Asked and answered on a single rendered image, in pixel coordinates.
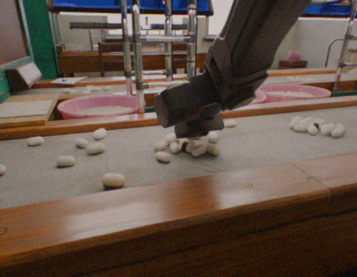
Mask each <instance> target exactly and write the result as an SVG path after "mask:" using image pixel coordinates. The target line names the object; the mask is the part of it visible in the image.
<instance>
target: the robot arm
mask: <svg viewBox="0 0 357 277"><path fill-rule="evenodd" d="M311 2H312V0H233V2H232V5H231V8H230V10H229V13H228V15H227V18H226V22H225V24H224V26H223V28H222V30H221V31H220V32H219V34H218V35H216V37H215V39H214V43H213V46H211V47H209V48H208V51H207V55H206V61H205V63H204V64H203V66H202V69H203V70H204V73H203V74H200V75H196V76H191V77H189V79H188V82H186V83H183V84H180V85H177V86H174V87H171V88H166V89H164V90H163V91H162V92H160V93H158V94H154V96H153V106H154V109H155V113H156V116H157V118H158V121H159V123H160V124H161V126H162V127H163V128H164V129H167V128H169V127H172V126H175V127H174V129H175V137H176V138H177V139H183V138H188V139H191V138H196V137H204V136H207V135H208V134H209V131H216V130H220V131H222V129H224V128H225V126H224V123H223V118H222V115H221V112H222V111H228V110H229V111H232V110H235V109H238V108H241V107H243V106H247V105H248V104H249V103H251V102H252V101H253V100H255V99H256V95H255V91H256V90H257V89H258V88H259V87H260V86H261V85H262V84H263V82H264V81H265V80H267V78H268V77H269V75H268V73H267V71H268V70H269V68H270V66H272V64H273V61H274V58H275V54H276V52H277V49H278V47H279V46H280V45H281V43H282V41H283V40H284V39H285V36H286V35H287V34H288V32H289V31H290V30H291V28H292V26H294V24H295V23H296V21H297V20H298V19H299V18H300V16H301V15H302V13H303V12H304V11H305V10H306V9H307V7H308V5H309V4H310V3H311Z"/></svg>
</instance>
